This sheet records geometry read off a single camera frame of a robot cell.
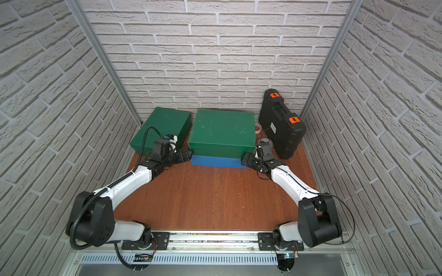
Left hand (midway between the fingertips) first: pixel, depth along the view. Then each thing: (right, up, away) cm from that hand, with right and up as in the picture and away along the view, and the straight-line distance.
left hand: (189, 150), depth 87 cm
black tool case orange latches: (+49, +12, +5) cm, 51 cm away
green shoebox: (+18, +9, -2) cm, 20 cm away
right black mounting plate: (+37, -40, -13) cm, 56 cm away
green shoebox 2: (-19, +17, +19) cm, 32 cm away
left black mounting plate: (-10, -39, -14) cm, 43 cm away
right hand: (+32, -6, +2) cm, 33 cm away
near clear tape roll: (+45, +5, +20) cm, 49 cm away
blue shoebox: (+14, -5, -6) cm, 16 cm away
